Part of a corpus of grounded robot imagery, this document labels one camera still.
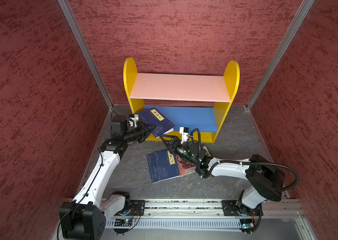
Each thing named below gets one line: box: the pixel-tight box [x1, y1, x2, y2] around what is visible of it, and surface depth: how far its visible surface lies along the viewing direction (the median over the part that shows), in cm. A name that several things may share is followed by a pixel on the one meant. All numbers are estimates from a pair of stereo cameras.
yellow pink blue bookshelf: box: [123, 57, 240, 143], surface depth 76 cm
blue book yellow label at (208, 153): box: [202, 145, 213, 158], surface depth 96 cm
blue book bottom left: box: [145, 150, 161, 184], surface depth 89 cm
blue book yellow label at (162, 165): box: [146, 149, 181, 184], surface depth 89 cm
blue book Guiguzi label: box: [136, 107, 176, 139], surface depth 79 cm
